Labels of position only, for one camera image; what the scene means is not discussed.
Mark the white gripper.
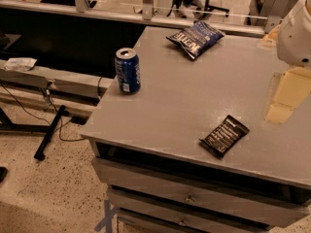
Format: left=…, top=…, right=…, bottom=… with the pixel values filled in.
left=257, top=0, right=311, bottom=124

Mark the blue Kettle chip bag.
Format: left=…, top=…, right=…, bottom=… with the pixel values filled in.
left=167, top=20, right=225, bottom=60

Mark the black rxbar chocolate wrapper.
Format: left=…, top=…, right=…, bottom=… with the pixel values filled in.
left=200, top=115, right=250, bottom=157

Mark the grey drawer cabinet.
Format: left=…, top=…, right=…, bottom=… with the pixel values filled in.
left=82, top=27, right=311, bottom=233

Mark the blue soda can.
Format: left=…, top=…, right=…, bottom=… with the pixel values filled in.
left=115, top=48, right=141, bottom=94

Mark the grey low shelf bench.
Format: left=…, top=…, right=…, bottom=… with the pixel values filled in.
left=0, top=60, right=113, bottom=117

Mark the black floor stand bar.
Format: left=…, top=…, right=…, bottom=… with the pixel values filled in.
left=34, top=105, right=66, bottom=161

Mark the white crumpled cloth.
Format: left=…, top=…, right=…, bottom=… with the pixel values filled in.
left=4, top=57, right=37, bottom=72

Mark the grey metal rail barrier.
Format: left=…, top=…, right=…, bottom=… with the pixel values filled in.
left=0, top=0, right=297, bottom=33

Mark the black cable on floor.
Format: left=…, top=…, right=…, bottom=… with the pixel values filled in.
left=0, top=76, right=104, bottom=143

